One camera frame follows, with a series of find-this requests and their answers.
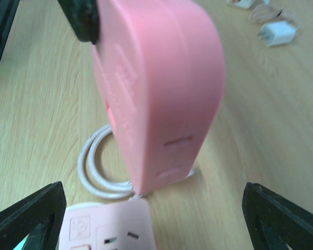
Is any white tiger cube plug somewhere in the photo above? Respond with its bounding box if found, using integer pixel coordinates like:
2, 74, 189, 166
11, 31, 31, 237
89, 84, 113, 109
226, 0, 256, 10

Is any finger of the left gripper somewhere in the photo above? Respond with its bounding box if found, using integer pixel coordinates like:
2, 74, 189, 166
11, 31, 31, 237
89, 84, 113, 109
58, 0, 100, 45

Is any white charger plug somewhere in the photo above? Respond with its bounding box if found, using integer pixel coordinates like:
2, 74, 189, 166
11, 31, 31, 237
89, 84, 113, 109
257, 20, 299, 47

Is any red pink plug adapter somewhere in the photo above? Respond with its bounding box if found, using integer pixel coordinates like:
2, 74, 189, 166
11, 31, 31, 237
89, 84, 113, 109
92, 1, 225, 194

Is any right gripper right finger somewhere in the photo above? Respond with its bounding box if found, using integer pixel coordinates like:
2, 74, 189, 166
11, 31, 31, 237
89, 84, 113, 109
242, 182, 313, 249

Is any pale pink socket cube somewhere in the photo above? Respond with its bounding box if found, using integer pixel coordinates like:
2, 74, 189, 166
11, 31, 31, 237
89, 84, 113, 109
57, 198, 156, 249

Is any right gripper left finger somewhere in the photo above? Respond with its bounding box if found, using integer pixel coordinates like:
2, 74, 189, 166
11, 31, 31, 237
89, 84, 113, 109
0, 181, 67, 249

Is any pink coiled cable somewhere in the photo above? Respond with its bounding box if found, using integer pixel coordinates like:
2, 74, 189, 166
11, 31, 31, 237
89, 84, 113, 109
77, 123, 195, 201

